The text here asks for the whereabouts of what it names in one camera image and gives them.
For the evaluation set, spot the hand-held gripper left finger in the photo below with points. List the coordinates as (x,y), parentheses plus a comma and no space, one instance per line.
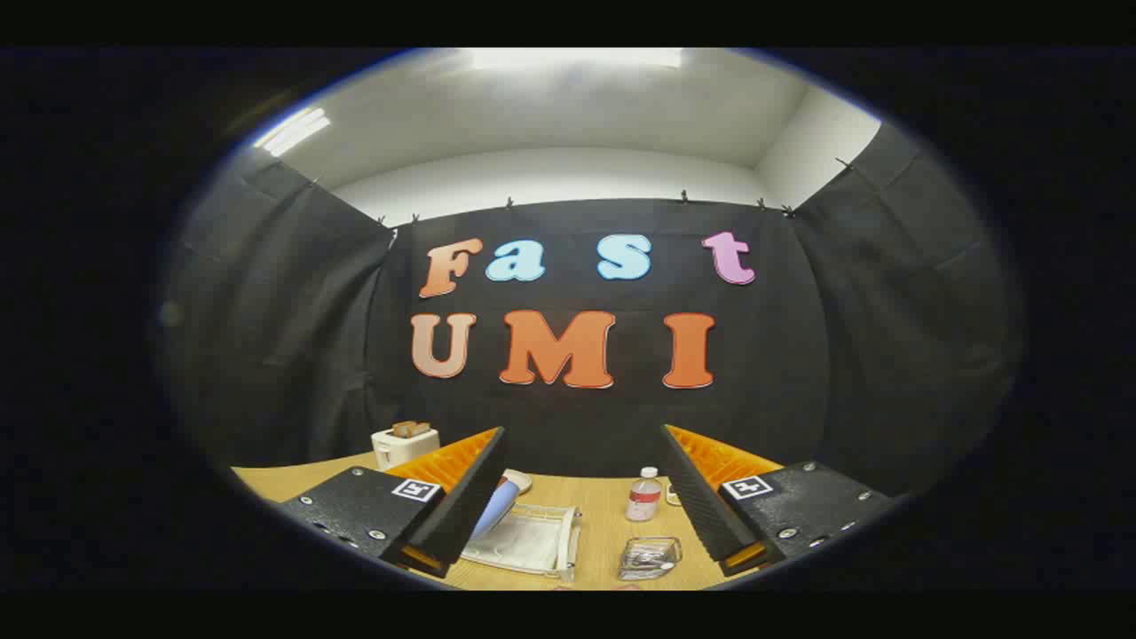
(461,510)

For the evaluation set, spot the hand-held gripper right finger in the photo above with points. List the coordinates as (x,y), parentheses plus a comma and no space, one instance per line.
(701,510)

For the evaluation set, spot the black backdrop cloth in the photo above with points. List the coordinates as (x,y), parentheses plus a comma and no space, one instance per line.
(577,426)

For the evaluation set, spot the red label water bottle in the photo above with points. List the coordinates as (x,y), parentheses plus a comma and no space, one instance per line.
(644,499)

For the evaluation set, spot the white divided condiment dish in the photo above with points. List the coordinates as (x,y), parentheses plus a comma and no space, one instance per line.
(673,495)

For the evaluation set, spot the blue plate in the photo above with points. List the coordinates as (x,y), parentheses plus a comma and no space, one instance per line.
(493,512)

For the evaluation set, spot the ceiling light panel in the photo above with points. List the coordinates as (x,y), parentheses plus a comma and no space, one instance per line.
(577,58)
(293,130)

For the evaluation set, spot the white toaster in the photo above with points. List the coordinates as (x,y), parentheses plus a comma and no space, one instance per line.
(404,448)

